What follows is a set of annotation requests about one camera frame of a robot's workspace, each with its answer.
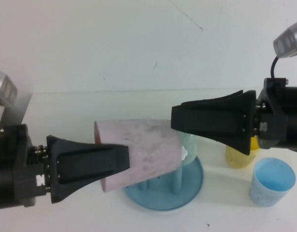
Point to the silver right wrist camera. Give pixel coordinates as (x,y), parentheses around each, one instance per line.
(289,41)

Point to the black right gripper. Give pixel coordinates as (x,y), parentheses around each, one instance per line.
(273,120)

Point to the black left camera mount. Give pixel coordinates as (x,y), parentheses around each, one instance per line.
(15,135)

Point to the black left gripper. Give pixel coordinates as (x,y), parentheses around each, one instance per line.
(25,183)

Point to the yellow plastic cup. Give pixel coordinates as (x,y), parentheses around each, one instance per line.
(235,159)

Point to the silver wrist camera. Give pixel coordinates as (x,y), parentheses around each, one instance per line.
(3,84)
(289,41)

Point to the blue plastic cup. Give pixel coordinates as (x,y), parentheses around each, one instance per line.
(266,195)

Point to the green plastic cup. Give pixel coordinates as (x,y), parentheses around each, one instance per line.
(189,145)

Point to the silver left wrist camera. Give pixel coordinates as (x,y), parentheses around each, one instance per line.
(3,84)

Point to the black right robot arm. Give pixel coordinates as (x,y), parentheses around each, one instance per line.
(295,120)

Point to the pink plastic cup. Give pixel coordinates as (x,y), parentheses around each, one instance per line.
(150,145)

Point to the blue cup stand with posts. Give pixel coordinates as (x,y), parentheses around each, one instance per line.
(162,198)

